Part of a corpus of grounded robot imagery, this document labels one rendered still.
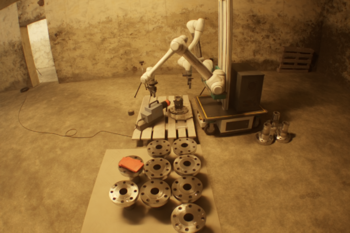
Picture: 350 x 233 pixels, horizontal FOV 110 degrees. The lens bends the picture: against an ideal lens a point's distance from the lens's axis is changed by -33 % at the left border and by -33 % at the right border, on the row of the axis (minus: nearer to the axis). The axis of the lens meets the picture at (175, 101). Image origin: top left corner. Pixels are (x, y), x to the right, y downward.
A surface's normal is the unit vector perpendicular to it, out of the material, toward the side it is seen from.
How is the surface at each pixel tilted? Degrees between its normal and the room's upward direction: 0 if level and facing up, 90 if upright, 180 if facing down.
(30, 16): 90
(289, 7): 90
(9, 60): 90
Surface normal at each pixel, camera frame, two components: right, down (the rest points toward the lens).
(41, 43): 0.03, 0.45
